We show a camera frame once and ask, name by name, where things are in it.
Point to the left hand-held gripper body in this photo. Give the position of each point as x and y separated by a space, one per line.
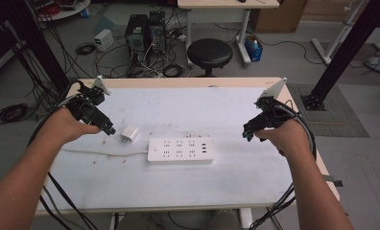
89 110

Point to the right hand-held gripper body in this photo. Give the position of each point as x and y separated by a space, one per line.
271 113

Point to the white charger adapter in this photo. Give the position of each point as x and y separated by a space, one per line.
130 133

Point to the white power strip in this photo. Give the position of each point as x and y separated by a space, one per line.
180 156

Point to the person's left hand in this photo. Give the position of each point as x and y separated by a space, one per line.
63 126

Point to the person's right hand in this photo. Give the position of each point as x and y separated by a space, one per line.
290 137

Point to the grey floor mat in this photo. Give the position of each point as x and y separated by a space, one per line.
341 118

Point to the white power supply box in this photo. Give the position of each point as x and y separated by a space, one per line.
103 40

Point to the white table mat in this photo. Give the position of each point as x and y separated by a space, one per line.
185 185

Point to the black round stool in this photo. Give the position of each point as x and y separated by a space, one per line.
209 52

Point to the black computer tower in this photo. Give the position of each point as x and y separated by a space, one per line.
157 28
137 38

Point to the white metal stand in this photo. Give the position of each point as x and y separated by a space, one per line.
333 41

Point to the brown cardboard box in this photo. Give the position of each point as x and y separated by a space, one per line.
279 17

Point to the round white table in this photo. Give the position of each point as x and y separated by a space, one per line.
66 11

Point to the beige desk with white legs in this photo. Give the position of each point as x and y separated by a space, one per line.
226 4

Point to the black aluminium post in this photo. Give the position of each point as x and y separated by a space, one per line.
41 48
348 51

